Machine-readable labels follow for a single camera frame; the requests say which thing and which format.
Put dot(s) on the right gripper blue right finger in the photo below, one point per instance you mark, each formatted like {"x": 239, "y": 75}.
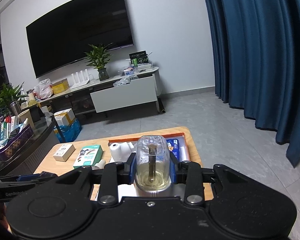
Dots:
{"x": 175, "y": 174}

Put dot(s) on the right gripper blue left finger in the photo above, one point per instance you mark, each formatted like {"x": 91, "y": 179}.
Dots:
{"x": 130, "y": 168}

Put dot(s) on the clear liquid refill bottle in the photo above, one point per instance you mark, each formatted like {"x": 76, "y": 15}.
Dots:
{"x": 152, "y": 176}

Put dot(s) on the green bandage box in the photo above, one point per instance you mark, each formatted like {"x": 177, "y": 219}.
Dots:
{"x": 88, "y": 156}

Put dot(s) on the white product box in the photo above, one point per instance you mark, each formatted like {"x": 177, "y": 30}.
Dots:
{"x": 64, "y": 152}

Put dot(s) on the white plug-in device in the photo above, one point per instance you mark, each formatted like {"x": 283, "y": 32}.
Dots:
{"x": 121, "y": 151}

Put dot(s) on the blue card box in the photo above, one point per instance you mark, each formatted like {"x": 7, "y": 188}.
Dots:
{"x": 173, "y": 146}

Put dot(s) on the orange shallow tray box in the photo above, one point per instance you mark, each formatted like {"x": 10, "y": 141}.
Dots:
{"x": 113, "y": 187}

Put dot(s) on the black glass side table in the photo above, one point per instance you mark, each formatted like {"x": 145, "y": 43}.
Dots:
{"x": 31, "y": 154}

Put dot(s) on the purple storage basket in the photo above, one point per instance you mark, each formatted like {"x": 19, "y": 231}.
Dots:
{"x": 14, "y": 144}

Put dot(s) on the blue plastic bag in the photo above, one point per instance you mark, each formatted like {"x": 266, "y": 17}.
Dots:
{"x": 70, "y": 133}

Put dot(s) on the white tv cabinet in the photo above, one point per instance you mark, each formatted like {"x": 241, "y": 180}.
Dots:
{"x": 102, "y": 96}

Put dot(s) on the left potted plant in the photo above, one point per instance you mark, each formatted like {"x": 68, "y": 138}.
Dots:
{"x": 9, "y": 95}

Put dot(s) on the white wifi router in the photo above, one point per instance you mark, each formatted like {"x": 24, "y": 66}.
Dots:
{"x": 79, "y": 79}

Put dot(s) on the black green display box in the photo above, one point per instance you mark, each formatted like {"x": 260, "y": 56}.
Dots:
{"x": 139, "y": 57}

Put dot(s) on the yellow box on cabinet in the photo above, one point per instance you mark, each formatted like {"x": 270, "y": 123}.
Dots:
{"x": 60, "y": 86}

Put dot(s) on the plastic bag on cabinet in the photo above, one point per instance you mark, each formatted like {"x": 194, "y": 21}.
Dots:
{"x": 43, "y": 90}

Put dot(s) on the potted green plant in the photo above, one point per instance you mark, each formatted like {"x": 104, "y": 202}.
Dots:
{"x": 98, "y": 58}

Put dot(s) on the blue curtain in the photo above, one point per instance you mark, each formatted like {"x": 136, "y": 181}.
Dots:
{"x": 256, "y": 53}

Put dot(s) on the black wall television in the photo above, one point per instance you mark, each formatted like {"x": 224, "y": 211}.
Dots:
{"x": 65, "y": 34}

